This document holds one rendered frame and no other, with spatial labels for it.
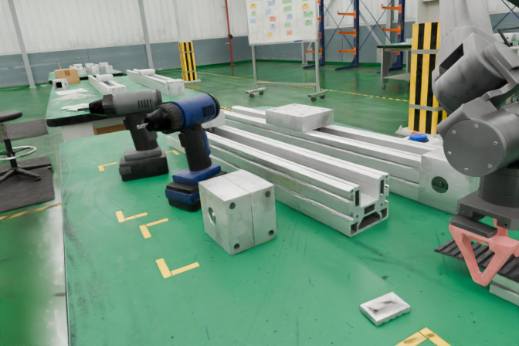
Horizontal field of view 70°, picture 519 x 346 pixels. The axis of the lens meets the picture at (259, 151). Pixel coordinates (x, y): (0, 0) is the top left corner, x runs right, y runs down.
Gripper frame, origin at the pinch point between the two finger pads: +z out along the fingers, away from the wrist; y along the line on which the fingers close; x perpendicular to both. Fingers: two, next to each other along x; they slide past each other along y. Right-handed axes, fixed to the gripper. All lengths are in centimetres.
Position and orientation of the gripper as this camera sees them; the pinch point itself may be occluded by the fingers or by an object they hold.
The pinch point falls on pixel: (496, 265)
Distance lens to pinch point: 56.2
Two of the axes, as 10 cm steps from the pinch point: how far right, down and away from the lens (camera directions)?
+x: 5.7, 2.0, -8.0
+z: 0.6, 9.6, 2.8
